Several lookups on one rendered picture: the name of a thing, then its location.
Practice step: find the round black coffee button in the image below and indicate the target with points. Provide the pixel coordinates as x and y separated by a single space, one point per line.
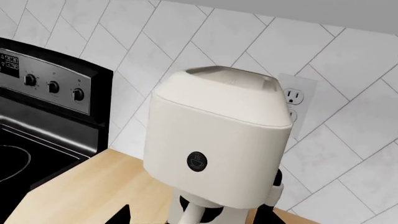
197 161

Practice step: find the white wall power outlet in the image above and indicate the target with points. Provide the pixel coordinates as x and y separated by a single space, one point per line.
298 93

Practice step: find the white coffee machine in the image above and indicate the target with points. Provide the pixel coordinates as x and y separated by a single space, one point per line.
217 130

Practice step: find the black stove knob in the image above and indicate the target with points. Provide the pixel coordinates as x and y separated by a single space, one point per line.
77 94
30 80
53 87

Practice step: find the black kitchen stove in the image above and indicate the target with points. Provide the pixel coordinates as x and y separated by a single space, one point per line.
62 140

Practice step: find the silver stove control panel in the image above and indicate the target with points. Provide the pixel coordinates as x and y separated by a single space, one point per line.
62 74

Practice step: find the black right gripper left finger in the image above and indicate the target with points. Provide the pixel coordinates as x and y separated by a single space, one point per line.
123 218

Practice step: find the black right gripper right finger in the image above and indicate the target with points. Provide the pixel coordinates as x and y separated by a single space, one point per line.
267 217

